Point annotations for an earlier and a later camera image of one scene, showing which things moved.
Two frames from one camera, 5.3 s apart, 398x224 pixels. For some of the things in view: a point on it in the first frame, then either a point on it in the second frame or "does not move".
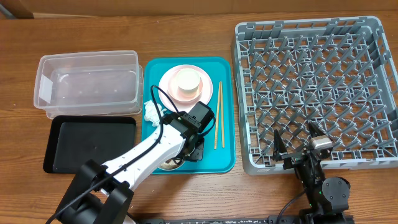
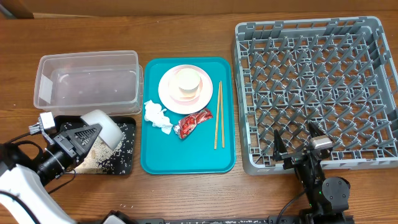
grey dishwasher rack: [341, 74] does not move
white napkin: [151, 112] does not move
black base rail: [275, 219] does not move
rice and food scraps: [170, 164] to [101, 159]
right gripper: [297, 156] does not move
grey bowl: [171, 164] to [111, 134]
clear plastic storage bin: [91, 83] does not move
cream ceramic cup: [188, 81] does not move
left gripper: [198, 155] to [77, 151]
